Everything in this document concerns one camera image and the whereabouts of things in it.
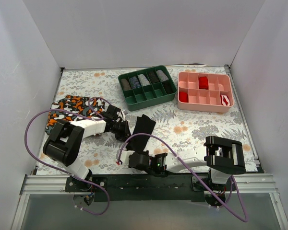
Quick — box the black underwear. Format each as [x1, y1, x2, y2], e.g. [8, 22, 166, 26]
[126, 114, 156, 151]
[162, 80, 174, 94]

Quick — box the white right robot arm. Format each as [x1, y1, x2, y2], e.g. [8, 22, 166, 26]
[125, 136, 246, 190]

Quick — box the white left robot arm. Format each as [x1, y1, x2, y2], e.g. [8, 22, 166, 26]
[43, 105, 131, 192]

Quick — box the brown rolled underwear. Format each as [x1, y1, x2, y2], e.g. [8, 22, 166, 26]
[120, 79, 132, 91]

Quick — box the blue striped rolled underwear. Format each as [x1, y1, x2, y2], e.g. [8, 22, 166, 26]
[129, 76, 141, 89]

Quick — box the orange camouflage underwear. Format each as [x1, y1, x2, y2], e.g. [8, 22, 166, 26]
[45, 95, 106, 135]

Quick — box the black rolled underwear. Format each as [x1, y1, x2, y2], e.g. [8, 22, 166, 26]
[162, 80, 174, 94]

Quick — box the grey white striped rolled underwear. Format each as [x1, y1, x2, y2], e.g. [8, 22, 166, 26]
[156, 69, 168, 82]

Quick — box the red rolled underwear lower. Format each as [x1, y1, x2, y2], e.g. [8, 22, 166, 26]
[179, 92, 188, 103]

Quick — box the red rolled underwear upper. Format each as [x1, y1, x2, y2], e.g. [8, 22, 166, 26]
[198, 76, 209, 90]

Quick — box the red white rolled underwear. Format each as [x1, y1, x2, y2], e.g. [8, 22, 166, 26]
[220, 94, 230, 106]

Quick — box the green divided organizer box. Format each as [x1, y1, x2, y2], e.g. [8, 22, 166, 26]
[118, 65, 177, 111]

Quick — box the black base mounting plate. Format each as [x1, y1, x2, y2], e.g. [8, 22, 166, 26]
[64, 172, 236, 202]

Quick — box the pink divided organizer box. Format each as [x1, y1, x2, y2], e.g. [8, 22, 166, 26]
[178, 71, 235, 113]

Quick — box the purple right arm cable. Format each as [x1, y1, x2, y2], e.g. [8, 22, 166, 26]
[115, 133, 250, 223]

